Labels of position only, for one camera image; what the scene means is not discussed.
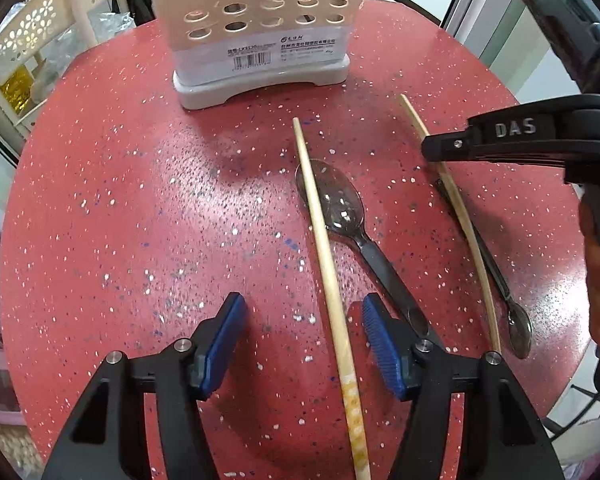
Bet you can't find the cream perforated storage rack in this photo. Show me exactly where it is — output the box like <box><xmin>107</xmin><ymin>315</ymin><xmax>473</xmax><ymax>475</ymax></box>
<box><xmin>0</xmin><ymin>0</ymin><xmax>129</xmax><ymax>136</ymax></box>

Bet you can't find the long wooden chopstick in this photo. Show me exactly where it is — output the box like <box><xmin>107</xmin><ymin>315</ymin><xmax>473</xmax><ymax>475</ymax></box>
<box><xmin>399</xmin><ymin>93</ymin><xmax>502</xmax><ymax>353</ymax></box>

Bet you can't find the beige utensil holder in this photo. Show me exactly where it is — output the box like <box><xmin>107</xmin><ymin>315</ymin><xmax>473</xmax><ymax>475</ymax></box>
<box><xmin>151</xmin><ymin>0</ymin><xmax>364</xmax><ymax>110</ymax></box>

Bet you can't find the thin wooden chopstick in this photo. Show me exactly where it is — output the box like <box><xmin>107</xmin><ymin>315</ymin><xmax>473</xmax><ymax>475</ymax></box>
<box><xmin>292</xmin><ymin>117</ymin><xmax>372</xmax><ymax>480</ymax></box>

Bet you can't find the slim black spoon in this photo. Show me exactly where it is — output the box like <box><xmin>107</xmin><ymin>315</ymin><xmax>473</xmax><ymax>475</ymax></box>
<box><xmin>434</xmin><ymin>179</ymin><xmax>533</xmax><ymax>360</ymax></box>

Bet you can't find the black handled clear spoon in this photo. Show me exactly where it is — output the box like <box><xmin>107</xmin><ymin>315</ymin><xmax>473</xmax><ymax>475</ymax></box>
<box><xmin>311</xmin><ymin>159</ymin><xmax>444</xmax><ymax>349</ymax></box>

